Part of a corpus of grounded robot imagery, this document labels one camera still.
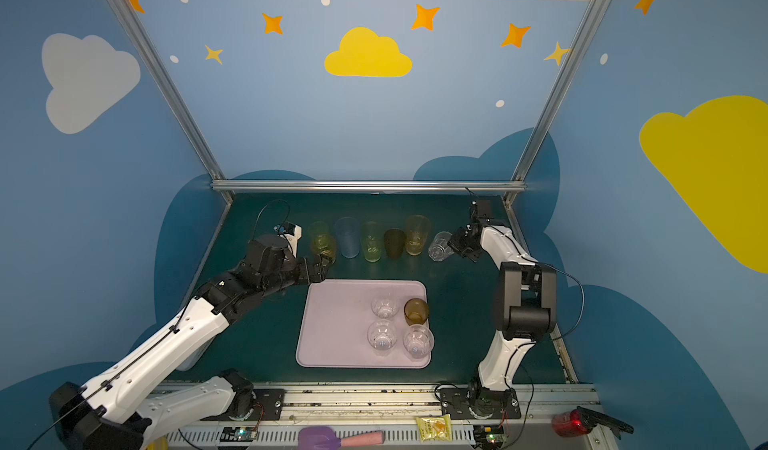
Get short yellow glass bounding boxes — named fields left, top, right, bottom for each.
left=310, top=233, right=337, bottom=263

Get clear faceted glass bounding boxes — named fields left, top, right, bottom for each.
left=371, top=295, right=399, bottom=319
left=402, top=325, right=435, bottom=360
left=428, top=231, right=454, bottom=263
left=367, top=319, right=398, bottom=355

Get tall yellow-green glass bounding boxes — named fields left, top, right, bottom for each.
left=308, top=221, right=331, bottom=240

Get dark amber dimpled glass back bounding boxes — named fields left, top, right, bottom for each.
left=384, top=228, right=406, bottom=259

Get amber dimpled glass front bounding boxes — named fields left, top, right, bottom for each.
left=403, top=298, right=430, bottom=326

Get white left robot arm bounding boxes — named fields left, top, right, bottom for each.
left=49, top=235, right=331, bottom=449

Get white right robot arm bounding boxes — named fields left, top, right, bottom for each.
left=449, top=197, right=557, bottom=419

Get pink plastic tray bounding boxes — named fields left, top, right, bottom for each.
left=296, top=279, right=430, bottom=370

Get tall yellow plastic glass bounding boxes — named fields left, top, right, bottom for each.
left=405, top=215, right=431, bottom=256

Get tall blue plastic glass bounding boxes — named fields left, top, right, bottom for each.
left=334, top=217, right=360, bottom=259

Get tall green plastic glass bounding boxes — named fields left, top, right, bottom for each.
left=360, top=221, right=384, bottom=263

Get purple pink spatula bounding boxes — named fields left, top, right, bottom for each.
left=298, top=426, right=384, bottom=450

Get yellow snack packet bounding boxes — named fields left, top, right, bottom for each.
left=415, top=414, right=453, bottom=443

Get red black tool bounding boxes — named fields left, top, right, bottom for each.
left=551, top=406, right=634, bottom=439

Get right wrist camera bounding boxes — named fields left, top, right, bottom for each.
left=470, top=199, right=493, bottom=225

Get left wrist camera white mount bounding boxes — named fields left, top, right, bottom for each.
left=276, top=222, right=302, bottom=257

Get aluminium frame right post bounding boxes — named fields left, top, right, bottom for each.
left=503, top=0, right=612, bottom=210

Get aluminium frame post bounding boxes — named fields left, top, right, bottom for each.
left=503, top=0, right=612, bottom=210
left=106, top=0, right=225, bottom=183

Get aluminium frame back rail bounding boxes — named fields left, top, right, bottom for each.
left=211, top=180, right=526, bottom=194

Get aluminium frame left post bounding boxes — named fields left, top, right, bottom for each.
left=106, top=0, right=225, bottom=183

